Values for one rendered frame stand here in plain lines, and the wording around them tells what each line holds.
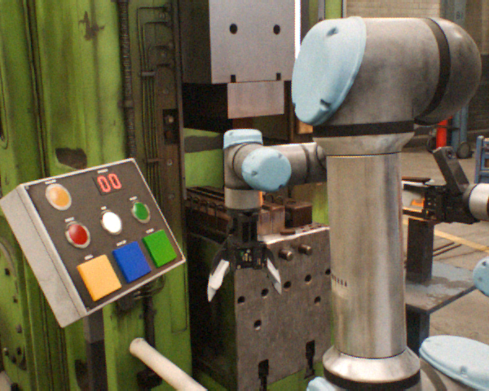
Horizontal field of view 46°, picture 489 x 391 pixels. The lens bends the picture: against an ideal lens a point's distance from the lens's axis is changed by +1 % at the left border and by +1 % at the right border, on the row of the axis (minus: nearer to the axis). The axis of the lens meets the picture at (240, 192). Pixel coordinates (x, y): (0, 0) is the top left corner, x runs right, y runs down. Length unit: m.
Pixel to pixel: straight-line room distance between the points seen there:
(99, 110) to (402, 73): 1.03
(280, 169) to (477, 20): 9.88
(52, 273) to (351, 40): 0.76
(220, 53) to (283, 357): 0.92
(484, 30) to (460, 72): 10.22
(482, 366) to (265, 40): 1.12
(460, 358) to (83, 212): 0.78
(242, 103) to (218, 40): 0.18
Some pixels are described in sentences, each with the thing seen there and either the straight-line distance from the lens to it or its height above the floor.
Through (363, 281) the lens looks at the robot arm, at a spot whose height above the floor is 1.17.
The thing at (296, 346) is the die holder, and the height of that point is 0.56.
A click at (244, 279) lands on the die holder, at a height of 0.82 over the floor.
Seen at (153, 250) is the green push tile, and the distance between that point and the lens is 1.31.
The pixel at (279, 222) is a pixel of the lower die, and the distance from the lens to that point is 1.75.
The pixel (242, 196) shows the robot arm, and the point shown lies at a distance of 1.11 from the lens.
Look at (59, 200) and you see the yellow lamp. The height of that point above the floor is 1.16.
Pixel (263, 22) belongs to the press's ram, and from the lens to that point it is 1.65.
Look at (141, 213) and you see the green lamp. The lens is 1.34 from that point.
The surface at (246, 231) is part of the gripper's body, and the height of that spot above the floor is 1.09.
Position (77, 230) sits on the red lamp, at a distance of 1.20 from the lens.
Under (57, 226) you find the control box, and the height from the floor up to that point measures 1.12.
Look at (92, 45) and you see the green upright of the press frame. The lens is 1.56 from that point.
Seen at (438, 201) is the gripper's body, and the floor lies 1.11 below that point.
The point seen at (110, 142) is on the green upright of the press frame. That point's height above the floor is 1.22.
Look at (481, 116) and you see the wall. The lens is 11.01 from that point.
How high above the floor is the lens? 1.41
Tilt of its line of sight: 13 degrees down
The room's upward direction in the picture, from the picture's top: 1 degrees counter-clockwise
